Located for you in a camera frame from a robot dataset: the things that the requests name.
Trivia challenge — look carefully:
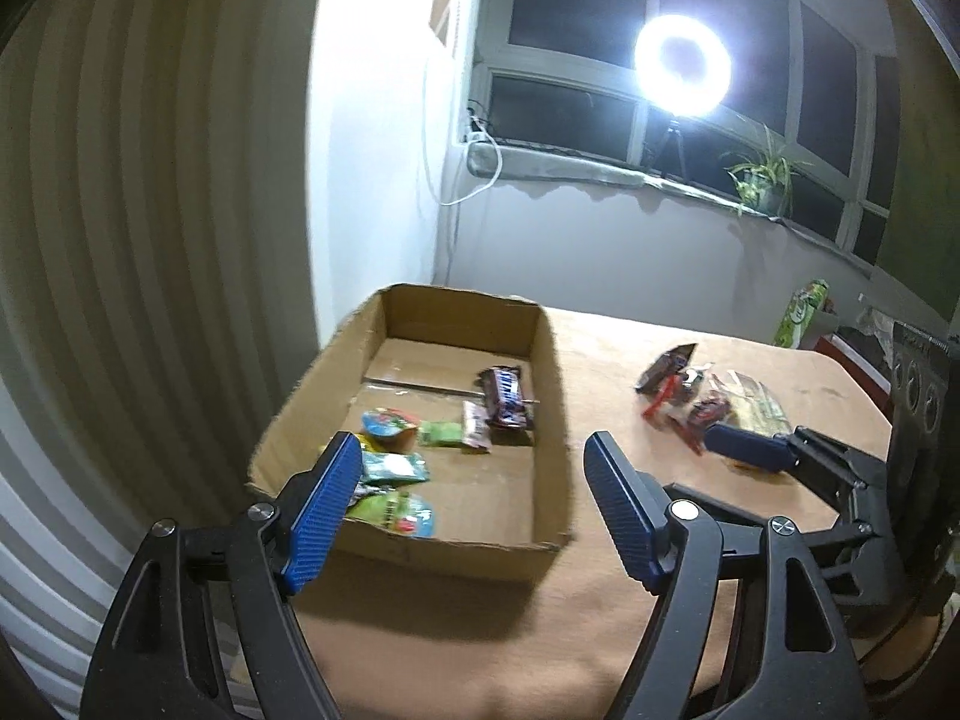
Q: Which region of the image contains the green candy packet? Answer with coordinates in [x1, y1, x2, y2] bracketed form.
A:
[418, 420, 467, 450]

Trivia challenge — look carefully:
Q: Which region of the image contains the small brown chocolate wrapper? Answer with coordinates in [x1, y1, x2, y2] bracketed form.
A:
[635, 343, 698, 395]

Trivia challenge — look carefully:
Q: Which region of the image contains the white vertical pipe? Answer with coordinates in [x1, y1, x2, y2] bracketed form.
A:
[446, 67, 481, 166]

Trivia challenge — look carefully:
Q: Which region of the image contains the pale cracker packet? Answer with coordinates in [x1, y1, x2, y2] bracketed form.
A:
[709, 370, 791, 437]

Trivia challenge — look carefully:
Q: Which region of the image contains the ring light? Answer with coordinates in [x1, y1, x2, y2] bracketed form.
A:
[634, 13, 732, 119]

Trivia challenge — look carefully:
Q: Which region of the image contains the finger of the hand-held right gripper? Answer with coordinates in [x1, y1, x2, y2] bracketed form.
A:
[705, 424, 890, 512]
[664, 483, 883, 575]

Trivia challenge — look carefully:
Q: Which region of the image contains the red box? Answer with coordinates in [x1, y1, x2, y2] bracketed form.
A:
[814, 330, 893, 421]

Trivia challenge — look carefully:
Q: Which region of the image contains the clear red print packet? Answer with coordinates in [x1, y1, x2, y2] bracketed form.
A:
[643, 371, 733, 452]

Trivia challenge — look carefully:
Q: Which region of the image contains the teal snack packet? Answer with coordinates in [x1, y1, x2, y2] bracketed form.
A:
[360, 450, 431, 485]

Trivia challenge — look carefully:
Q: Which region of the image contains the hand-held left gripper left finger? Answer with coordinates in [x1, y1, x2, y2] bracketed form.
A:
[79, 431, 363, 720]

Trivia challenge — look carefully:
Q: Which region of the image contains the cardboard box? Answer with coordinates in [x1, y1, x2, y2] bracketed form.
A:
[247, 283, 575, 583]

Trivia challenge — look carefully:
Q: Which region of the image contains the white cable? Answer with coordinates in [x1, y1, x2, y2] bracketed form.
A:
[420, 52, 503, 207]

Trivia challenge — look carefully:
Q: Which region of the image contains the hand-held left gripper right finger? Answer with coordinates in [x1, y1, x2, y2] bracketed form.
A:
[583, 431, 867, 720]

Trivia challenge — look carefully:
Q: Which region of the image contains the dark candy packet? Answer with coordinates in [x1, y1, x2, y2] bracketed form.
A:
[460, 400, 493, 455]

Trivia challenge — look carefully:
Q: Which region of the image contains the jelly cup with picture lid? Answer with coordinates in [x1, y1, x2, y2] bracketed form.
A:
[362, 409, 419, 452]

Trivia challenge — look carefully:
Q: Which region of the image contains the large brown chocolate bar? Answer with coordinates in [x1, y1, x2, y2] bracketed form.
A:
[478, 366, 539, 433]

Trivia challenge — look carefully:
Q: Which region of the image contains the black tripod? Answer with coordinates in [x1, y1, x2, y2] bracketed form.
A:
[641, 116, 688, 181]

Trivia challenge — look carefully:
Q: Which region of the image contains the potted spider plant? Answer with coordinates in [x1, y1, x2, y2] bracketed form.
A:
[720, 127, 808, 219]

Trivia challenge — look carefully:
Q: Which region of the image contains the white framed window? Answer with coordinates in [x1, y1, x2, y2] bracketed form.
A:
[465, 0, 901, 271]

